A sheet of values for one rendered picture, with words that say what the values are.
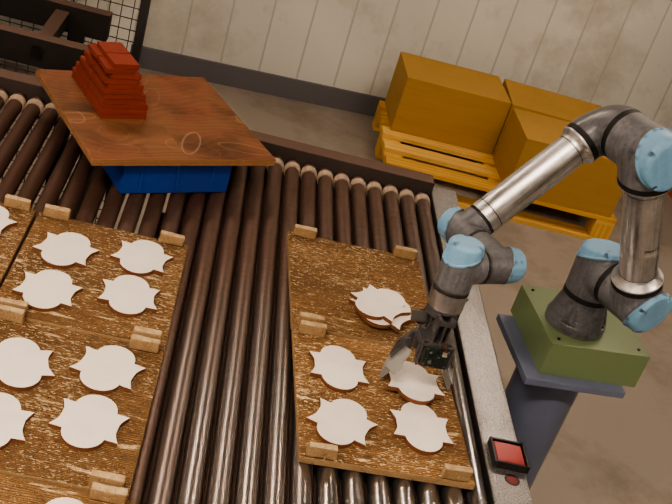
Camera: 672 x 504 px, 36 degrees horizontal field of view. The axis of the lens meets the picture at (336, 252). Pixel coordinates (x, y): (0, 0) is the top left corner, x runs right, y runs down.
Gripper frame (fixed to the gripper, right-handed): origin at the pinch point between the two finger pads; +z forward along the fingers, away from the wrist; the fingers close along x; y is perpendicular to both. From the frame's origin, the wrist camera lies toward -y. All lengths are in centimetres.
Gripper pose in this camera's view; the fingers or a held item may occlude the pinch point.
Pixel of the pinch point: (413, 382)
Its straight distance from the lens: 219.4
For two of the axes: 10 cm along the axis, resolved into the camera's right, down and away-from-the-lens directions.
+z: -2.6, 8.7, 4.2
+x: 9.6, 1.9, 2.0
